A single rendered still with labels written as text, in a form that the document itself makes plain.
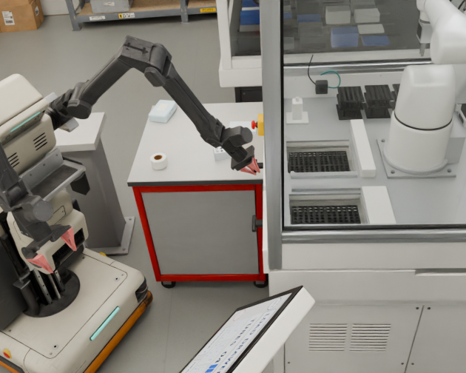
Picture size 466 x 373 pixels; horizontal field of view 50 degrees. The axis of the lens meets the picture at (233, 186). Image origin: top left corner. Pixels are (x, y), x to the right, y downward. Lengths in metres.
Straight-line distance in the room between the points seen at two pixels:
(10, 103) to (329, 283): 1.10
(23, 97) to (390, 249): 1.18
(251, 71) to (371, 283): 1.40
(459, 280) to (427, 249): 0.17
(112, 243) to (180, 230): 0.70
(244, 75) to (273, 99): 1.50
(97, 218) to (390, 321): 1.69
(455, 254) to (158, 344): 1.50
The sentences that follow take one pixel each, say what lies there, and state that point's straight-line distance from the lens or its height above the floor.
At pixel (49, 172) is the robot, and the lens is 1.85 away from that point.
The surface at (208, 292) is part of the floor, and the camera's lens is 2.67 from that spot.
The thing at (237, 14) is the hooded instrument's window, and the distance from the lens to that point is 2.52.
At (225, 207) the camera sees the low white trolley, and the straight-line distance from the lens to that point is 2.23.
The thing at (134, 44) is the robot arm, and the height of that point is 1.49.
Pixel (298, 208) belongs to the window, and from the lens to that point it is 1.35.
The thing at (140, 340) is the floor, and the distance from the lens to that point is 2.56.
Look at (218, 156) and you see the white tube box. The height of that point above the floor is 0.78.
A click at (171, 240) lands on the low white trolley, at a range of 2.41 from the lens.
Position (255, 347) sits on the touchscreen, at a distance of 1.05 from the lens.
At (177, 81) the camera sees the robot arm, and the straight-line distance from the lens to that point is 1.57.
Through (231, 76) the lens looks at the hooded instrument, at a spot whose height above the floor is 0.87.
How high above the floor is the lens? 2.08
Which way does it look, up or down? 40 degrees down
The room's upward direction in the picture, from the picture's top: 5 degrees counter-clockwise
